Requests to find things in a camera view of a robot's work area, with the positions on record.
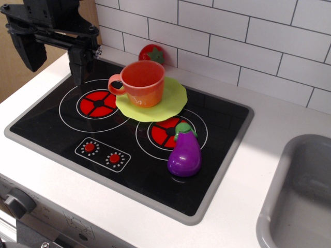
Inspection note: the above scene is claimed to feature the lime green plate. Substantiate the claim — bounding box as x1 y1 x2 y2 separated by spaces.
116 77 188 122

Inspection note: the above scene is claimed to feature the orange plastic cup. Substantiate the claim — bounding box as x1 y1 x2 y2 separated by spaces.
108 60 165 108

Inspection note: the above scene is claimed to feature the grey toy sink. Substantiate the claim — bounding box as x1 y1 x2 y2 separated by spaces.
256 134 330 247

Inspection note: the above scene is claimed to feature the red toy tomato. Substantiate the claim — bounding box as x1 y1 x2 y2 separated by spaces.
138 44 165 65

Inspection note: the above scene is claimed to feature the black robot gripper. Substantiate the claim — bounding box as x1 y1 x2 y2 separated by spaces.
1 1 101 86

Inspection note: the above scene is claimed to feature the wooden side panel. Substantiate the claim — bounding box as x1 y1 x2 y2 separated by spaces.
1 0 99 103

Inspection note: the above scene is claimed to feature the grey oven front panel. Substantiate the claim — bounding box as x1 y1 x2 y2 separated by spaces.
1 176 131 247

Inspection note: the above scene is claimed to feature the black toy stovetop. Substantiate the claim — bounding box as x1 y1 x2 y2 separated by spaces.
4 60 253 225

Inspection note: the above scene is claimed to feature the grey oven knob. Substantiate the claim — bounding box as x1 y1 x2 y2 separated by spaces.
4 188 37 219

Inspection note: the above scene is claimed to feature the purple toy eggplant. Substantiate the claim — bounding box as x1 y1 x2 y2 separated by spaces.
167 122 202 177

